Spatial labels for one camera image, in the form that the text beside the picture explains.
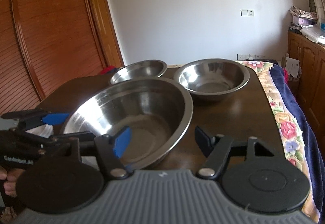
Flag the red object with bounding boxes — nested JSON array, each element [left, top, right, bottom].
[[100, 65, 116, 75]]

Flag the small stainless steel bowl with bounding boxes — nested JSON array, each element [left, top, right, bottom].
[[110, 60, 167, 85]]

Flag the person's left hand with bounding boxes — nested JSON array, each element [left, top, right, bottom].
[[0, 166, 25, 198]]

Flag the floral blanket with navy border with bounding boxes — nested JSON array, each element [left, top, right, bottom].
[[241, 60, 325, 223]]

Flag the brown louvered wooden wardrobe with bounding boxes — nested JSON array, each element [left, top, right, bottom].
[[0, 0, 107, 118]]

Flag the low wooden cabinet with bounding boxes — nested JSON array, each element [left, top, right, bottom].
[[287, 30, 325, 143]]

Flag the medium stainless steel bowl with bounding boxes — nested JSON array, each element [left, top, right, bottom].
[[173, 58, 250, 103]]

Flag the large stainless steel bowl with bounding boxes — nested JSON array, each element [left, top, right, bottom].
[[62, 78, 194, 170]]

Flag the white plastic bags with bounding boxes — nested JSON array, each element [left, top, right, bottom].
[[300, 25, 325, 45]]

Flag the wooden door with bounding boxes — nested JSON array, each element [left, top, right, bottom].
[[84, 0, 125, 68]]

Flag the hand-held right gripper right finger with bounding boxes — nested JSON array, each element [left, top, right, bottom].
[[194, 126, 282, 180]]

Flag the wall outlet strip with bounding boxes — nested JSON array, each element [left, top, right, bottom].
[[237, 54, 267, 60]]

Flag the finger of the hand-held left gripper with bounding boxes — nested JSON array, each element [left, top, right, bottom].
[[0, 110, 70, 129], [51, 132, 96, 144]]

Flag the pile of folded fabrics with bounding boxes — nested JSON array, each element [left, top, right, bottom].
[[289, 6, 318, 34]]

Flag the white cardboard box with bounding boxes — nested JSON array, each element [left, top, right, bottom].
[[282, 56, 302, 83]]

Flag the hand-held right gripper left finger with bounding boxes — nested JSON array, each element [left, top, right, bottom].
[[68, 126, 134, 180]]

